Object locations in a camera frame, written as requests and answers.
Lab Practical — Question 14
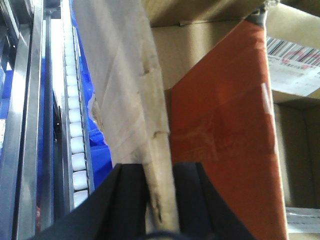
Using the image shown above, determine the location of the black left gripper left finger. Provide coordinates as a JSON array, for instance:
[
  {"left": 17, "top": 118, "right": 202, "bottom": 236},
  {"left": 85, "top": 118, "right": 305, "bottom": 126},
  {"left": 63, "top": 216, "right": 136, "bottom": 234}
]
[{"left": 34, "top": 164, "right": 149, "bottom": 240}]

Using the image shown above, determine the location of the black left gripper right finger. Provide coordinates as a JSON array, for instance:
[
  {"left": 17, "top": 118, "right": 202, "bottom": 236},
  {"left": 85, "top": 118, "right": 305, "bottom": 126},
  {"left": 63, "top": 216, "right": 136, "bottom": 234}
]
[{"left": 173, "top": 162, "right": 255, "bottom": 240}]

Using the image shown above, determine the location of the cardboard box red print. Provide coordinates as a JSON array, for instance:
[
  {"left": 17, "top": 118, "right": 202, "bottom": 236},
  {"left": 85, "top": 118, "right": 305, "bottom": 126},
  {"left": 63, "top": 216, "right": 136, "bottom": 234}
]
[{"left": 143, "top": 0, "right": 320, "bottom": 240}]

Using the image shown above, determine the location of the plain torn cardboard box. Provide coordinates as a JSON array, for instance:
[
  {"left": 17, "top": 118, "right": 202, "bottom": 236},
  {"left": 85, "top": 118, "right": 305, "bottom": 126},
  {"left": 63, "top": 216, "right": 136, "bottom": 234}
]
[{"left": 72, "top": 0, "right": 180, "bottom": 232}]

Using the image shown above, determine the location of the blue storage bin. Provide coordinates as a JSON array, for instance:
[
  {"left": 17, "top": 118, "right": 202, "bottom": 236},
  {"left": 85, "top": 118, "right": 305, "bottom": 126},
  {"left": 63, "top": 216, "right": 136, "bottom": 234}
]
[{"left": 71, "top": 11, "right": 113, "bottom": 189}]

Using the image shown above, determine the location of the white roller conveyor track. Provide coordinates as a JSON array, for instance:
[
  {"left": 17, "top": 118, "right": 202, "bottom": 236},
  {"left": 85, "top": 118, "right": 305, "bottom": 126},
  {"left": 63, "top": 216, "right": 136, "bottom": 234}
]
[{"left": 61, "top": 0, "right": 95, "bottom": 211}]

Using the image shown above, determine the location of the stainless steel shelf rail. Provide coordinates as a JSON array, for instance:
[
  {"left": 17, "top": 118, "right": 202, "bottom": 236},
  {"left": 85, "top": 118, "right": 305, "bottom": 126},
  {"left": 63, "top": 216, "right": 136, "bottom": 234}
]
[{"left": 0, "top": 0, "right": 61, "bottom": 240}]

